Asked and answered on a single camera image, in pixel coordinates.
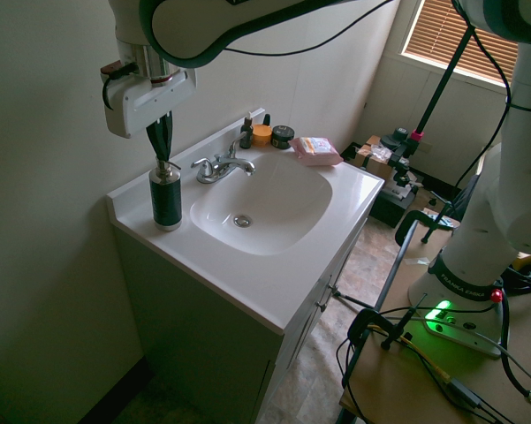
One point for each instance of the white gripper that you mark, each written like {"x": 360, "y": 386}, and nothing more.
{"x": 146, "y": 106}

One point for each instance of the dark sanitizer pump bottle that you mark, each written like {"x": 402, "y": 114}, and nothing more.
{"x": 165, "y": 199}

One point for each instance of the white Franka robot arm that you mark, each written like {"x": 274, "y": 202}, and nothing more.
{"x": 481, "y": 238}

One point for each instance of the chrome sink faucet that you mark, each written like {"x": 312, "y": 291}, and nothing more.
{"x": 221, "y": 168}

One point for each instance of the dark dropper bottle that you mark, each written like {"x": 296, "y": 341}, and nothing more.
{"x": 246, "y": 134}

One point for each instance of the orange jar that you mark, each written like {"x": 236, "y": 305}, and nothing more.
{"x": 261, "y": 134}

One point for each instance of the chrome sink drain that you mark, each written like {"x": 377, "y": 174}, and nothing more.
{"x": 243, "y": 221}

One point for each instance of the black jar with gold label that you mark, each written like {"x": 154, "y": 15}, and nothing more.
{"x": 282, "y": 137}

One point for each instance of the pink wipes pack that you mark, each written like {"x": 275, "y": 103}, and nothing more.
{"x": 318, "y": 152}

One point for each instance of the white sink vanity cabinet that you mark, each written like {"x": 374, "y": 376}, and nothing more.
{"x": 247, "y": 274}

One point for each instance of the cardboard box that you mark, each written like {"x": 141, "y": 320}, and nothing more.
{"x": 375, "y": 163}

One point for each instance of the metal cabinet knob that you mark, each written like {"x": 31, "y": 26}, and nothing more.
{"x": 334, "y": 290}
{"x": 322, "y": 305}

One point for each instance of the black case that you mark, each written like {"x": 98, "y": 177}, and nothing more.
{"x": 391, "y": 207}

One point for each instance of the black C-clamp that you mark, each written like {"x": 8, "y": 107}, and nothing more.
{"x": 413, "y": 218}

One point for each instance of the brown window blinds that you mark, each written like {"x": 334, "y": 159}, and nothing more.
{"x": 450, "y": 40}

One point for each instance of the dark grey cloth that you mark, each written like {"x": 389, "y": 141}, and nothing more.
{"x": 466, "y": 199}

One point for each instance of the wooden robot table board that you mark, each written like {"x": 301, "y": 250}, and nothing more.
{"x": 402, "y": 375}

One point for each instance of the red stop button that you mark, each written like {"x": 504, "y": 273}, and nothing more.
{"x": 495, "y": 295}

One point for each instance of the red wrist camera mount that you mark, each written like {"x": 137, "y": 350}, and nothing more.
{"x": 110, "y": 68}

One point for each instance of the black camera stand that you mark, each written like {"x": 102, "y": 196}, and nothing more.
{"x": 442, "y": 88}

